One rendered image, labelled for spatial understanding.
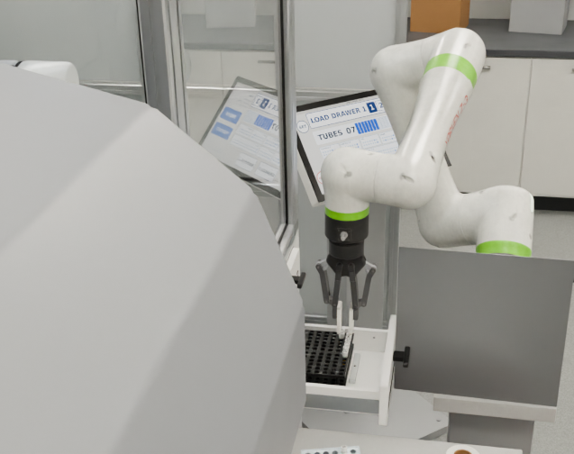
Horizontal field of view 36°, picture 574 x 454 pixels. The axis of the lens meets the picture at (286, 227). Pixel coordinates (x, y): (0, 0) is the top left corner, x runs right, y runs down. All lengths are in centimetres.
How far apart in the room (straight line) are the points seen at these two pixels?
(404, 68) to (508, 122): 270
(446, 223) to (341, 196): 49
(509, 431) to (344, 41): 169
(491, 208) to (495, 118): 262
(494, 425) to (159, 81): 128
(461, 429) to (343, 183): 77
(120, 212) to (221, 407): 19
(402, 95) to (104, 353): 155
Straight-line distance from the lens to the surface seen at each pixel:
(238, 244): 89
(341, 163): 176
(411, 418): 326
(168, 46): 131
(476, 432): 225
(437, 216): 221
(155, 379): 68
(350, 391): 193
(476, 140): 479
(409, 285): 200
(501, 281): 199
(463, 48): 202
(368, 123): 281
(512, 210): 214
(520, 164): 485
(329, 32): 336
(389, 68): 210
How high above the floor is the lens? 202
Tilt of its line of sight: 25 degrees down
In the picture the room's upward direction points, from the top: 1 degrees counter-clockwise
